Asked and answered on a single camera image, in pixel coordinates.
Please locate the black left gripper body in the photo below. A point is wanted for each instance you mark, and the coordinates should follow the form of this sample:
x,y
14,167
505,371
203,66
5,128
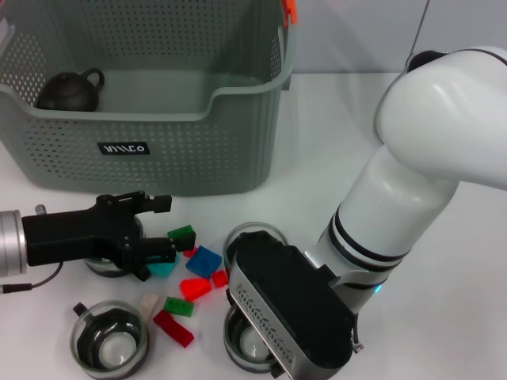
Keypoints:
x,y
71,235

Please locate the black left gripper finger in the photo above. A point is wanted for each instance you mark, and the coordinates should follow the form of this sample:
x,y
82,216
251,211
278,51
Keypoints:
x,y
158,205
150,251

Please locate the white toy brick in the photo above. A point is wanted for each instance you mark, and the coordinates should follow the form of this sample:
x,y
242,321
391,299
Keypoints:
x,y
148,305

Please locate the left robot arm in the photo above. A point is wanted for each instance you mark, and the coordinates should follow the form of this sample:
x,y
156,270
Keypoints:
x,y
12,245

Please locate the dark red long toy brick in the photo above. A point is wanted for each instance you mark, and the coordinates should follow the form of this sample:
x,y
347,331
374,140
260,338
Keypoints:
x,y
174,328

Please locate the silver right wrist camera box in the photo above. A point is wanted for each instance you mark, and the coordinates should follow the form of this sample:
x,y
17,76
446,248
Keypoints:
x,y
289,289

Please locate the small red toy brick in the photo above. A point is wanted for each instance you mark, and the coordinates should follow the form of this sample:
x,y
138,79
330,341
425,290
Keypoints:
x,y
218,279
190,251

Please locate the grey-green perforated storage basket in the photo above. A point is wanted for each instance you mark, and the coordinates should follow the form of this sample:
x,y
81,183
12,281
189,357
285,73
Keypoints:
x,y
178,158

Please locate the cyan square toy brick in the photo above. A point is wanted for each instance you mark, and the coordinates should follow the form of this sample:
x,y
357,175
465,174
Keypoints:
x,y
164,269

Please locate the glass teacup with black base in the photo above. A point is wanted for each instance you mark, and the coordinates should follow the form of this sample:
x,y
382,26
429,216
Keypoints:
x,y
229,249
103,269
249,340
111,344

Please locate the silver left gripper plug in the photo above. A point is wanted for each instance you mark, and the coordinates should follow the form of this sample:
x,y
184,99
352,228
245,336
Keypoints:
x,y
39,210

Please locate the dark clay teapot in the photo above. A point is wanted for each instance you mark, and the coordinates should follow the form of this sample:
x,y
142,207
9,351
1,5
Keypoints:
x,y
67,93

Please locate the orange-red sloped toy brick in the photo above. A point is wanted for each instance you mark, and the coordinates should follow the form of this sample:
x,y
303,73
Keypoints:
x,y
194,289

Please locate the blue square toy brick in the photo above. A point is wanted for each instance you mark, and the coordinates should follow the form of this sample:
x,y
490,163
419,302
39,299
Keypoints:
x,y
204,260

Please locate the green toy brick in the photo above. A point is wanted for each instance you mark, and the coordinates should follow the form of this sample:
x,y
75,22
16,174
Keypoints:
x,y
178,305
180,232

